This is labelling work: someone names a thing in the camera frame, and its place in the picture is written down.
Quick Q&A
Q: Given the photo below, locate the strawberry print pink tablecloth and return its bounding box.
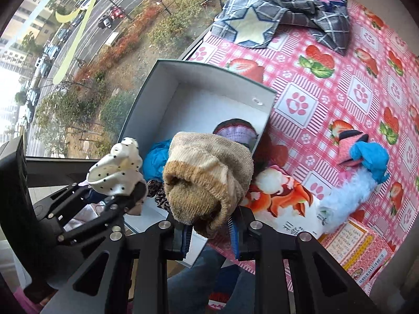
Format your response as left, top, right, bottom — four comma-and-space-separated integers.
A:
186, 0, 419, 288

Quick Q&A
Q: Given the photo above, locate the plaid cloth with star patch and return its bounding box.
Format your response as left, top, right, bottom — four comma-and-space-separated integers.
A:
209, 0, 289, 48

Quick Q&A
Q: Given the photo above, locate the person's blue jeans leg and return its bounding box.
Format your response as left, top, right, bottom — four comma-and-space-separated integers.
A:
167, 245, 259, 314

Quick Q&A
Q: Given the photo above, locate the pink knitted sock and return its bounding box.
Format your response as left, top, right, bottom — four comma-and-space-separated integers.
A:
337, 130, 367, 167

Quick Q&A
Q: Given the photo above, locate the white cardboard box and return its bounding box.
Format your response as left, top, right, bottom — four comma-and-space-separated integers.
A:
118, 59, 277, 267

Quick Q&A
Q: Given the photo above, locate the white polka dot scrunchie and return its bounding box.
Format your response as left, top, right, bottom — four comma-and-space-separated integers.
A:
88, 137, 148, 216

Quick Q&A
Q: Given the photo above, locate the window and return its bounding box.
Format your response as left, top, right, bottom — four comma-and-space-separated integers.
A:
0, 0, 249, 162

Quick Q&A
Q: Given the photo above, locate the tan knitted sock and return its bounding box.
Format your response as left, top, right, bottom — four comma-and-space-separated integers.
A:
163, 131, 254, 239

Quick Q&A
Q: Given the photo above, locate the light blue fluffy cloth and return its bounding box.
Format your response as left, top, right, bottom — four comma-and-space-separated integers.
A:
317, 168, 377, 234

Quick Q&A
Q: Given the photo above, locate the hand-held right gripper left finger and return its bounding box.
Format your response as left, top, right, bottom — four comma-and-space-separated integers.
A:
41, 219, 194, 314

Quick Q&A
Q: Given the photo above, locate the pink patterned carton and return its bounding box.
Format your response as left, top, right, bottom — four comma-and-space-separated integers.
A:
319, 219, 398, 285

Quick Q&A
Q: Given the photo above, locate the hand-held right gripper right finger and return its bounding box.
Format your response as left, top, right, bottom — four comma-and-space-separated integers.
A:
231, 208, 380, 314

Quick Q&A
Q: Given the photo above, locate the small blue cloth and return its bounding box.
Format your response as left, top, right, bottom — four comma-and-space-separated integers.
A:
349, 141, 391, 184

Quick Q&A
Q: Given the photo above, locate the leopard print scrunchie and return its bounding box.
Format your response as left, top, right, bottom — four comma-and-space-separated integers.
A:
146, 178, 172, 213

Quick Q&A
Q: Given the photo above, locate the white snack packet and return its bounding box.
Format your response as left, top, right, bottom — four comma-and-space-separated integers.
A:
242, 165, 331, 238

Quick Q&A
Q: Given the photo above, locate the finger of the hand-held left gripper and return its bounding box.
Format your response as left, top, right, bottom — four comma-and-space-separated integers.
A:
57, 183, 148, 244
33, 185, 95, 223

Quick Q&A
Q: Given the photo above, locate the grey plaid cloth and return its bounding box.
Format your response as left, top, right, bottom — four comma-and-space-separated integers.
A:
245, 0, 351, 56

